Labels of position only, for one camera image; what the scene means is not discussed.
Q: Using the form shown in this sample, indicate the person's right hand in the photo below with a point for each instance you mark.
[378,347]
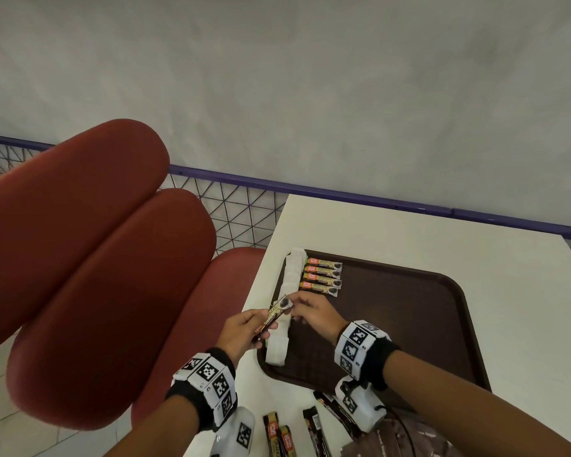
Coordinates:
[323,316]

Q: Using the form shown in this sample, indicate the person's left hand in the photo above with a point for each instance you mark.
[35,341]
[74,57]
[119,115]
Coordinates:
[238,333]

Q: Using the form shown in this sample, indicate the row of white tea bags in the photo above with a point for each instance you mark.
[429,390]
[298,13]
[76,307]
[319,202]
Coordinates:
[278,347]

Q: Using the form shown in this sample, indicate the white tea bag green tag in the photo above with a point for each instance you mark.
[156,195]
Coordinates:
[296,256]

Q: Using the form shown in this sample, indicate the brown plastic tray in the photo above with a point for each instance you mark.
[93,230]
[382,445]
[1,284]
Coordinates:
[399,318]

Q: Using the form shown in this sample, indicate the pile of coffee stick sachets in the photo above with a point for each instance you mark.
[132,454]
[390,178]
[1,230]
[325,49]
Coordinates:
[314,428]

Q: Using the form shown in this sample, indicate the pile of brown sugar packets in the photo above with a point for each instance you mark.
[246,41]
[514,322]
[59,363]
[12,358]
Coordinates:
[395,442]

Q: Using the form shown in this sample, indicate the person's left forearm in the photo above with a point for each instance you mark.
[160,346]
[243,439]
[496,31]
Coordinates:
[157,428]

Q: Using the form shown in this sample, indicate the person's right forearm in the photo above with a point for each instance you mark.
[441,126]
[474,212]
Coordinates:
[466,409]

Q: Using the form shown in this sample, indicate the right marker wristband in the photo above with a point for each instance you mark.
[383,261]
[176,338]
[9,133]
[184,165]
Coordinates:
[361,349]

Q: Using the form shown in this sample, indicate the marker wristband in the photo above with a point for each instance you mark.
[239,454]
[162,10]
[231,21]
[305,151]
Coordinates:
[361,349]
[204,380]

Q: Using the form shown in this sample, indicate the left marker wristband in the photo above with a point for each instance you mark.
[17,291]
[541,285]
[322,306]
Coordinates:
[204,380]

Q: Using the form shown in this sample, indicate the red padded chair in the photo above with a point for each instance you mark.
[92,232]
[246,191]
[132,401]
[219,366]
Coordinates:
[76,233]

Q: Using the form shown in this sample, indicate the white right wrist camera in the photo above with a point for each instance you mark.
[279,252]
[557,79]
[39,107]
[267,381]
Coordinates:
[359,406]

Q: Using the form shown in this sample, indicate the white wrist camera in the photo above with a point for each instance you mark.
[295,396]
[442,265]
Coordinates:
[359,406]
[240,433]

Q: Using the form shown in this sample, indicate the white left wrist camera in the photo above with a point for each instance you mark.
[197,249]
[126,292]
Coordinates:
[240,433]

